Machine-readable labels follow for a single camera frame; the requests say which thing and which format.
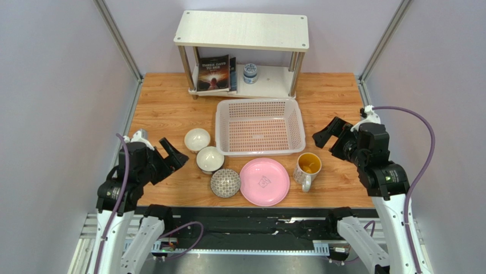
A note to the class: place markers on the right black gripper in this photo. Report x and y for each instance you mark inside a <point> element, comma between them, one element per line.
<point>340,141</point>

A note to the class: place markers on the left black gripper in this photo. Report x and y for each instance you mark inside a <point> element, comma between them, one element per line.
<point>173,161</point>

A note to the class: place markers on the patterned mug yellow interior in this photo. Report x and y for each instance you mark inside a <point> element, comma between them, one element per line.
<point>306,170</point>

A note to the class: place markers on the white bowl yellow rim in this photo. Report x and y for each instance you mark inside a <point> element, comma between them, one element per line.
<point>196,139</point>

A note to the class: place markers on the white bowl black exterior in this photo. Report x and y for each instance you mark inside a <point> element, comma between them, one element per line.
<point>209,160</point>

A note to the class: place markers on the brown patterned bowl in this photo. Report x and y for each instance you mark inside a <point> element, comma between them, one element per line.
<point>225,183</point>

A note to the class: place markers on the pink plastic plate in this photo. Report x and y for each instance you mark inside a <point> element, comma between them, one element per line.
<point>264,182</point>

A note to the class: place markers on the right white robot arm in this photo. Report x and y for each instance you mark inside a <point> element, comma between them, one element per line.
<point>388,187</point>

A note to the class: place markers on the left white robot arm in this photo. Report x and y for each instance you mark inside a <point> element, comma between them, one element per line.
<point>116,206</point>

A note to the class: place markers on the white plastic perforated bin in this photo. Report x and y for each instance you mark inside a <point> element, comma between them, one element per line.
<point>259,127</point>

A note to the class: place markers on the dark paperback book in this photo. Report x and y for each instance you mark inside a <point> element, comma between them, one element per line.
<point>213,74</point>

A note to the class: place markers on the blue white ceramic jar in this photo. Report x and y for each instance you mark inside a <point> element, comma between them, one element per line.
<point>250,73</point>

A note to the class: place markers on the white two-tier shelf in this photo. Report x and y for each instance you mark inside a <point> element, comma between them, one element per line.
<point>246,31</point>

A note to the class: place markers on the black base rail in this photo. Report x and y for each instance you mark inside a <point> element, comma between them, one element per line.
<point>246,230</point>

